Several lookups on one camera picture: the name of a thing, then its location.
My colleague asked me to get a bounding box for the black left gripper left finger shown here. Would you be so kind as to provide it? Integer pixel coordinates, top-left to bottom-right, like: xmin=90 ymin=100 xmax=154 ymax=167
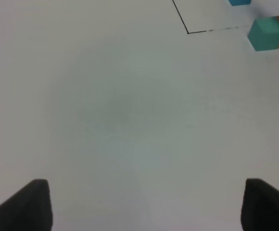
xmin=0 ymin=179 xmax=53 ymax=231

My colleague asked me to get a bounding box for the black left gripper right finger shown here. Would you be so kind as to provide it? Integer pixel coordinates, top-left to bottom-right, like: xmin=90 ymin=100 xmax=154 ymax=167
xmin=241 ymin=179 xmax=279 ymax=231

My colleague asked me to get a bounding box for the green cube block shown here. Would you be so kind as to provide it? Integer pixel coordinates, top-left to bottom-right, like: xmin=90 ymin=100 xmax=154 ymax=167
xmin=247 ymin=17 xmax=279 ymax=51

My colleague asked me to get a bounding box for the template blue cube block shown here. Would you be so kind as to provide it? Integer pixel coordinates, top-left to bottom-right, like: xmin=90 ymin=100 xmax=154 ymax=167
xmin=228 ymin=0 xmax=252 ymax=6

